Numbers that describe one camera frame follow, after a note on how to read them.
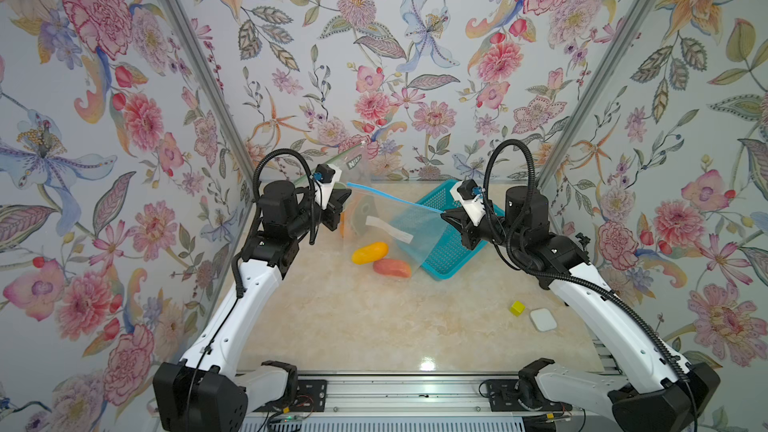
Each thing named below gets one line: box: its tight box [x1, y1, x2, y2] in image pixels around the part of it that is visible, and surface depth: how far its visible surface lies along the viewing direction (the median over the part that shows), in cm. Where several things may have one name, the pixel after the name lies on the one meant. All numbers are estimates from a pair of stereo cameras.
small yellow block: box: [509, 300, 527, 317], surface depth 88 cm
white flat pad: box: [529, 308, 558, 333], surface depth 87 cm
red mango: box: [373, 258, 411, 278], surface depth 91 cm
